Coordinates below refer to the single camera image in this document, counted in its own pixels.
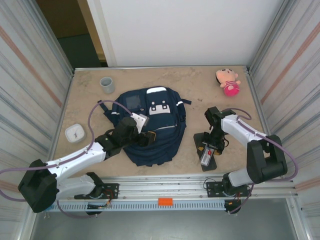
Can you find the navy blue backpack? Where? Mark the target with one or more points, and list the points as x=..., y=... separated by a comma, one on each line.
x=160, y=150

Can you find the clear box with red label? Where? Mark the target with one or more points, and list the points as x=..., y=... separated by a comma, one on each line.
x=206, y=158

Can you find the black pencil case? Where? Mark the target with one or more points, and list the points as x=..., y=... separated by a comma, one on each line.
x=210, y=168

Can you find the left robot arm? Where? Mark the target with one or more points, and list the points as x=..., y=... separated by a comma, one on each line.
x=72, y=160

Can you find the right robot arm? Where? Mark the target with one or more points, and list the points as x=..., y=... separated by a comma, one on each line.
x=265, y=160

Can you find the pink plush doll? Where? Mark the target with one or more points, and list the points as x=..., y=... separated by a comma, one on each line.
x=230, y=86

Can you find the white square container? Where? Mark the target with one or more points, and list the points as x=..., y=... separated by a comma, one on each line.
x=75, y=133

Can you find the grey plastic cup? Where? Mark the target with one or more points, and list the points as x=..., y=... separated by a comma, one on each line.
x=107, y=85

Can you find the orange block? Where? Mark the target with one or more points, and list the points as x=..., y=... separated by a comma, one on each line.
x=165, y=201

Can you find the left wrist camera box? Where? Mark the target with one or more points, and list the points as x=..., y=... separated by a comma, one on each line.
x=140, y=121

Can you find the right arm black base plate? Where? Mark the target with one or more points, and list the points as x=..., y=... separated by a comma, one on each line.
x=212, y=190

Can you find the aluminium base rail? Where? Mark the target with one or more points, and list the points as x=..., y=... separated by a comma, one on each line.
x=162, y=186

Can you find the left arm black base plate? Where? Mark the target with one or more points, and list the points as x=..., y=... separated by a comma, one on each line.
x=112, y=190

